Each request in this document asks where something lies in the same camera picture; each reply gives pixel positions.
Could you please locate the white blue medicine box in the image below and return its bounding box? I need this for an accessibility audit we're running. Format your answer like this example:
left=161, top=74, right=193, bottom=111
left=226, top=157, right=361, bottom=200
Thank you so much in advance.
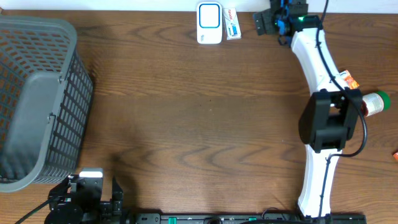
left=223, top=8, right=242, bottom=40

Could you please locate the orange small carton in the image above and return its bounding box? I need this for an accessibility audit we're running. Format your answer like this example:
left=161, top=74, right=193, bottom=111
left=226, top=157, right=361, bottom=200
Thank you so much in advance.
left=340, top=70, right=359, bottom=90

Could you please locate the white jar green lid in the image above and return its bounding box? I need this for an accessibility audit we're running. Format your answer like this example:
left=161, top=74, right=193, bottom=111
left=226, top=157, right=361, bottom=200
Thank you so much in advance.
left=361, top=91, right=391, bottom=117

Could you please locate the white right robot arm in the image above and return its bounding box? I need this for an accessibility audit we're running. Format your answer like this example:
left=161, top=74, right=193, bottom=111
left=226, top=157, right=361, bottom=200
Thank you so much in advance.
left=253, top=0, right=367, bottom=222

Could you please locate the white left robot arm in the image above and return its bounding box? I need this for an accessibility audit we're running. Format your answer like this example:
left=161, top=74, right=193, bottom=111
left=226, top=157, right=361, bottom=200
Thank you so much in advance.
left=45, top=174, right=131, bottom=224

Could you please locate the white barcode scanner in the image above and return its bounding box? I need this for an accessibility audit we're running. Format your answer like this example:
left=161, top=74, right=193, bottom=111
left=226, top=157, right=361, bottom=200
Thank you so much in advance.
left=197, top=1, right=223, bottom=45

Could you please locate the dark grey plastic basket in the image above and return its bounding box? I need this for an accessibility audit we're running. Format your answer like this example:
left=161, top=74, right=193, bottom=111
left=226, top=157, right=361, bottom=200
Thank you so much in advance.
left=1, top=16, right=94, bottom=193

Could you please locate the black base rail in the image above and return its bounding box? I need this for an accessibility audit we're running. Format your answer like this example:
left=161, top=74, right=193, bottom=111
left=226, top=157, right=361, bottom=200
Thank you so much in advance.
left=118, top=208, right=367, bottom=224

